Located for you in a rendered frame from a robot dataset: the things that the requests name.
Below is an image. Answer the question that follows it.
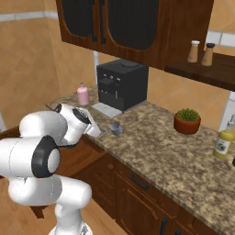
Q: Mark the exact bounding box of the yellow bottle with label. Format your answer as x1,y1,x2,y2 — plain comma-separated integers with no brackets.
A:
212,114,235,161

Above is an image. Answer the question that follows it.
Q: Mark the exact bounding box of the dark wooden shelf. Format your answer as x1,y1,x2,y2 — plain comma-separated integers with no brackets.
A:
164,51,235,93

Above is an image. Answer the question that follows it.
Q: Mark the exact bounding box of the green plant in terracotta pot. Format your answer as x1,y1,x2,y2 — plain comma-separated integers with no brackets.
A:
173,107,203,136

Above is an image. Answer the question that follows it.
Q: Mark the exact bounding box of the grey measuring cup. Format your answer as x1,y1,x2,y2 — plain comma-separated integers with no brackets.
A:
96,121,124,140

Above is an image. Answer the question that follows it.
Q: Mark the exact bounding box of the narrow glass-panel cupboard door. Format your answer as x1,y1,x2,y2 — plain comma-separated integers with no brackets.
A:
55,0,103,52

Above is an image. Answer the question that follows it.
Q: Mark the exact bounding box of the dark wooden wall cupboard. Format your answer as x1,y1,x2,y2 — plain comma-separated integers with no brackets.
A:
54,0,215,72

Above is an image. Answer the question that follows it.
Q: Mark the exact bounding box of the pink bottle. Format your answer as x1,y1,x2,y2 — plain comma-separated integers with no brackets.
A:
76,82,91,106

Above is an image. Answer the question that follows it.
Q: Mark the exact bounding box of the wooden drawer front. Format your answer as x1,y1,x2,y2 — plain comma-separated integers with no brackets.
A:
114,166,182,218

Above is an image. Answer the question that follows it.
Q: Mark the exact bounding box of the wooden base drawer stack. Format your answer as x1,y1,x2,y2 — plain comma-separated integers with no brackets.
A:
72,151,118,220

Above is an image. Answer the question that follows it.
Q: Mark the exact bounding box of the wooden shaker with white cap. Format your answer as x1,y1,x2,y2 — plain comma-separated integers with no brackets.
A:
186,39,201,64

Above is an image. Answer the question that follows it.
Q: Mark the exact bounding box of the black drawer handle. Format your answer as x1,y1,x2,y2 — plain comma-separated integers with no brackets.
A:
129,173,150,191

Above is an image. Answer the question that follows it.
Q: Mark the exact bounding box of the black cupboard door handle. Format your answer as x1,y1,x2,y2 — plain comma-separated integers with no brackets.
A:
97,0,107,45
89,0,98,43

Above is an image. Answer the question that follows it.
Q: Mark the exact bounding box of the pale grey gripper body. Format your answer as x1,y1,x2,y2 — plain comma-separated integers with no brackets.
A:
83,117,104,139

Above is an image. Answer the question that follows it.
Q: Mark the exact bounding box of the wooden base cupboard door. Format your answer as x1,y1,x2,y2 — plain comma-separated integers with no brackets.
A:
115,180,168,235

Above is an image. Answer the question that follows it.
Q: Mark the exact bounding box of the wooden shaker with black cap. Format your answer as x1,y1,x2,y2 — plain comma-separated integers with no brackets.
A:
200,42,216,67

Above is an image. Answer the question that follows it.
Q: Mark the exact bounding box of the wide glass-panel cupboard door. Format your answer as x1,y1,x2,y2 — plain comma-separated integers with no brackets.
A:
98,0,173,69

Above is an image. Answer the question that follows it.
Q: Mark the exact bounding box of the black coffee machine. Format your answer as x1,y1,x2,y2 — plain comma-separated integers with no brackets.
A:
91,58,151,119

